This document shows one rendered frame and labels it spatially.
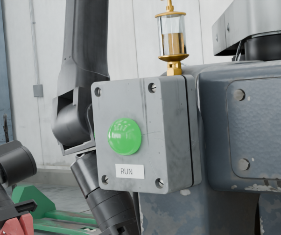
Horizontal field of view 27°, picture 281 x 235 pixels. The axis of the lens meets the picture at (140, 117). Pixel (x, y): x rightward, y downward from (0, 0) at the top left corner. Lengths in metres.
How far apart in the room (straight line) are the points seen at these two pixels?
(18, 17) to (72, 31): 8.27
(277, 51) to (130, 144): 0.19
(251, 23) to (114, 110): 0.19
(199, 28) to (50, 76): 2.67
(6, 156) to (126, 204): 0.33
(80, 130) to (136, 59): 6.62
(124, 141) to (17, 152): 0.61
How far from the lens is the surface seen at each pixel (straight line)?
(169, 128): 0.44
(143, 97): 0.45
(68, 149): 0.81
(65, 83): 0.81
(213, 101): 0.47
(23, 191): 6.17
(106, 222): 0.77
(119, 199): 0.77
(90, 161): 0.78
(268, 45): 0.57
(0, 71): 9.12
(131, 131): 0.45
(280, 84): 0.44
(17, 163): 1.04
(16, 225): 0.96
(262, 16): 0.58
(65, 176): 8.45
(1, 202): 0.99
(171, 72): 0.53
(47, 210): 6.31
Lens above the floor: 1.32
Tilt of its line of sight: 3 degrees down
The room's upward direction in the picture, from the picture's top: 4 degrees counter-clockwise
